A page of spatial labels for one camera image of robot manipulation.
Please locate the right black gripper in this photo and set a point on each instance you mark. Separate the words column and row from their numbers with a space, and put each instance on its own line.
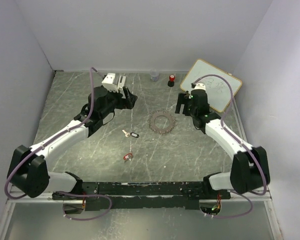
column 183, row 99

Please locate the key with red tag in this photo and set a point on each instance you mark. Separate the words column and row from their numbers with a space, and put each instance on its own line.
column 128, row 157

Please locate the small clear cup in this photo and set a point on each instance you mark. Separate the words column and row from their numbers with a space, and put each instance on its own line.
column 154, row 75

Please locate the aluminium frame rail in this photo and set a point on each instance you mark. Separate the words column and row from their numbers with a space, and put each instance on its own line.
column 16, row 196

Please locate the metal disc with keyrings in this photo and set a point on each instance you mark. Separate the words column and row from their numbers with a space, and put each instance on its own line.
column 161, row 122

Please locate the red black stamp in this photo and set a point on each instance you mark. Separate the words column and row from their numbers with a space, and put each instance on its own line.
column 171, row 80

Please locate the small whiteboard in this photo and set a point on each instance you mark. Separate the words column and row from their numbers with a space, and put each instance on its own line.
column 217, row 90

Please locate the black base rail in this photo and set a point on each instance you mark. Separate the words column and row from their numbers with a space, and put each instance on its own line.
column 138, row 195

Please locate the key with black tag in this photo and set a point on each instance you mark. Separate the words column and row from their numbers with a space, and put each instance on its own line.
column 130, row 134

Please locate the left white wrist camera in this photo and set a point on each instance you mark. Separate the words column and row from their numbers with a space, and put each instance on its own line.
column 110, row 82

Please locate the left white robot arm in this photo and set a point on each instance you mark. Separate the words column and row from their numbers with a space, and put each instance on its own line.
column 28, row 170

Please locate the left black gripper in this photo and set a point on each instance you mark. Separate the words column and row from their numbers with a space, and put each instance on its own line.
column 128, row 102

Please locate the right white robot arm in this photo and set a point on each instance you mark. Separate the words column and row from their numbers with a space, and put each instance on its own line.
column 249, row 169

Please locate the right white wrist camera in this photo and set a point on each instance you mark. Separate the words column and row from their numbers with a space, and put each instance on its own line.
column 198, row 86

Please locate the white stapler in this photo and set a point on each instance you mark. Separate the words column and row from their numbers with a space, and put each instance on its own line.
column 121, row 82

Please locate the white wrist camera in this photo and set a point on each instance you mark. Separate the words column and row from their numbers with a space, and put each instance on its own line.
column 198, row 86
column 110, row 82

